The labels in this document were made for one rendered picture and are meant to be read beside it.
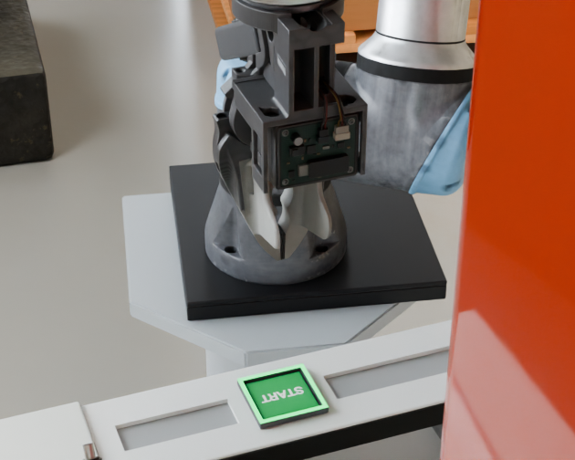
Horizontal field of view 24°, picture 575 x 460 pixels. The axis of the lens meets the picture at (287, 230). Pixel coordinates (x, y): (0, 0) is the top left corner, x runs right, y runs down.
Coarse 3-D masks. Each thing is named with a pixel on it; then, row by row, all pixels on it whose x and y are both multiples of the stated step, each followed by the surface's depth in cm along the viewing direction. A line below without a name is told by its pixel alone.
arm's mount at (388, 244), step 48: (192, 192) 151; (336, 192) 151; (384, 192) 151; (192, 240) 143; (384, 240) 143; (192, 288) 135; (240, 288) 135; (288, 288) 135; (336, 288) 135; (384, 288) 136; (432, 288) 137
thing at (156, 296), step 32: (128, 224) 150; (160, 224) 150; (128, 256) 144; (160, 256) 144; (160, 288) 139; (160, 320) 136; (192, 320) 135; (224, 320) 135; (256, 320) 135; (288, 320) 135; (320, 320) 135; (352, 320) 135; (384, 320) 136; (224, 352) 132; (256, 352) 131; (288, 352) 131
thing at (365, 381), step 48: (384, 336) 110; (432, 336) 110; (192, 384) 105; (336, 384) 106; (384, 384) 106; (432, 384) 105; (96, 432) 100; (144, 432) 101; (192, 432) 101; (240, 432) 100; (288, 432) 100
